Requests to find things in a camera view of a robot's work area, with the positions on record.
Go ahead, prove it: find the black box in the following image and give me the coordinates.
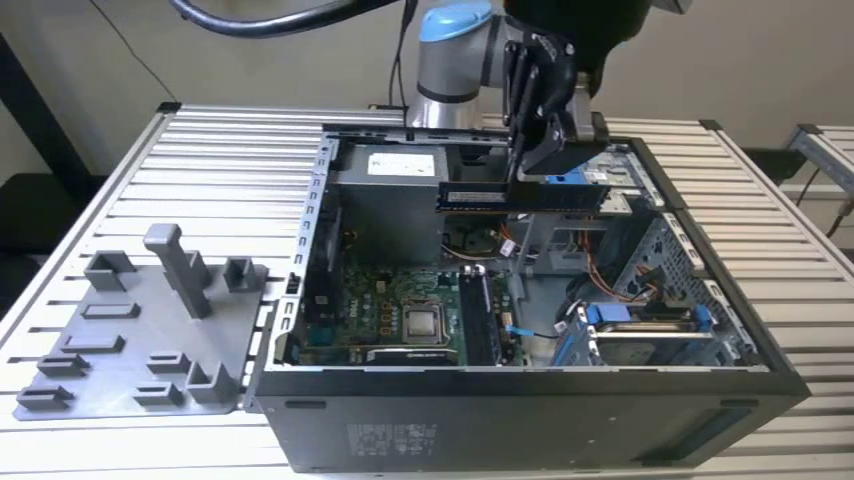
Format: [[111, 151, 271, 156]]
[[739, 146, 810, 190]]

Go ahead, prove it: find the orange wire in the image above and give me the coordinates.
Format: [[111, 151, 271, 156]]
[[576, 227, 659, 304]]

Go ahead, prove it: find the thin black cable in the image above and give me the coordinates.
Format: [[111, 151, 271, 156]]
[[388, 0, 420, 110]]

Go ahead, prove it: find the grey power supply unit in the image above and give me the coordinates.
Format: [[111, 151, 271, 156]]
[[330, 144, 455, 266]]

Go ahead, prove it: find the black graphics card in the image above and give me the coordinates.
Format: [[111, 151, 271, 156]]
[[363, 346, 463, 369]]

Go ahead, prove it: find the metal CPU socket cover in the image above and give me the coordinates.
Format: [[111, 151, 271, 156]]
[[398, 298, 448, 346]]

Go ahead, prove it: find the grey plastic parts rack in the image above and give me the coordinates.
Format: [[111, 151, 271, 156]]
[[11, 224, 274, 424]]

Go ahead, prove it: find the silver hard disk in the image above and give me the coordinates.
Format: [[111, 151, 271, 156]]
[[595, 329, 675, 367]]

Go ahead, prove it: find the metal slat side table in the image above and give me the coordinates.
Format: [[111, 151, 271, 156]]
[[777, 123, 854, 201]]

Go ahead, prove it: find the grey metal drive cage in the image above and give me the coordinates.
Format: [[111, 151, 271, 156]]
[[506, 142, 663, 277]]

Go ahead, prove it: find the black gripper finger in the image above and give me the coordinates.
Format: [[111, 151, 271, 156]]
[[524, 30, 611, 182], [503, 38, 536, 185]]

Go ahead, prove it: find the black case fan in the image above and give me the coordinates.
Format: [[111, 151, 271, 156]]
[[311, 207, 346, 324]]

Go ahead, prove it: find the black PC case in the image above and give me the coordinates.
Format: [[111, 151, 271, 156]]
[[243, 122, 813, 474]]

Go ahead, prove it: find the green motherboard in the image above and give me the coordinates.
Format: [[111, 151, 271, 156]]
[[292, 264, 528, 367]]

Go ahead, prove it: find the silver CPU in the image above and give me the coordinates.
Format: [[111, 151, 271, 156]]
[[407, 310, 442, 338]]

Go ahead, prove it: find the blue disk carrier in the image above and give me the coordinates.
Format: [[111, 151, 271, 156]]
[[558, 301, 733, 369]]

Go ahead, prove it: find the black power cable bundle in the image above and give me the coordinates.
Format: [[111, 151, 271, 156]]
[[440, 217, 519, 261]]

